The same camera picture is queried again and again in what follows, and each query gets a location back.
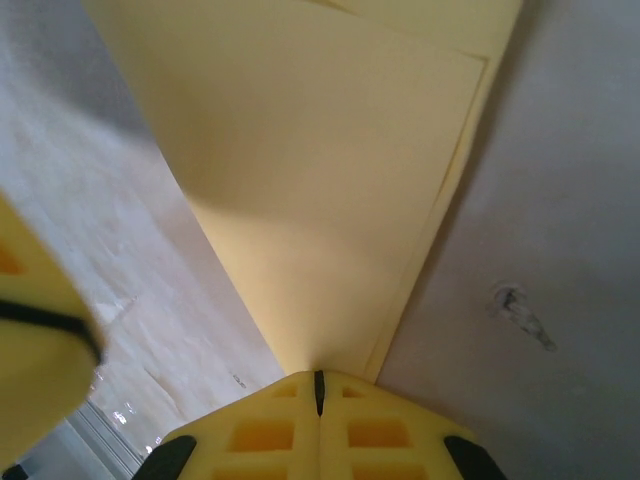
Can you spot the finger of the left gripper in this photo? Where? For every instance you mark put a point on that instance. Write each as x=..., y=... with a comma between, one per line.
x=35, y=350

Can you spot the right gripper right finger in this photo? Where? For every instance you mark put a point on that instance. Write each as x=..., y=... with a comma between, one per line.
x=380, y=440

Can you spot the long aluminium base rail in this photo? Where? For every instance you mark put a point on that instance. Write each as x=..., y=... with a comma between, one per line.
x=115, y=445

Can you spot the yellow paper sheet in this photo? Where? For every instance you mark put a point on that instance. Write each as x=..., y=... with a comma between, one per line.
x=310, y=175

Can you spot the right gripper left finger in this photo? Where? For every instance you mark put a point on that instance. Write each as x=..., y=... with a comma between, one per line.
x=260, y=440

